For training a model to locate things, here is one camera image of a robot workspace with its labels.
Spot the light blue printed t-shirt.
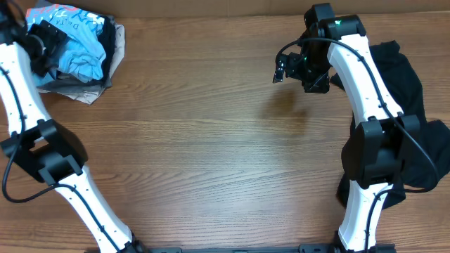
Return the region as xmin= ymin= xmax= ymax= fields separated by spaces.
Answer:
xmin=26 ymin=4 xmax=106 ymax=83

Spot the black garment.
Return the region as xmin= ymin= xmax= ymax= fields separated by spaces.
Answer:
xmin=328 ymin=40 xmax=450 ymax=211

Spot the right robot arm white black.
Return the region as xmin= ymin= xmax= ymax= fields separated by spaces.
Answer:
xmin=273 ymin=3 xmax=420 ymax=252

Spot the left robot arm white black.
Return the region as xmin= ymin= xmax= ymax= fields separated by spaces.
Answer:
xmin=1 ymin=1 xmax=147 ymax=252

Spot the folded grey garment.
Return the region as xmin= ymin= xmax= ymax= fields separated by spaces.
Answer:
xmin=27 ymin=1 xmax=116 ymax=93

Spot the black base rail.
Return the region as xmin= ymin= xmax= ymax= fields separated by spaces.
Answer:
xmin=84 ymin=242 xmax=397 ymax=253

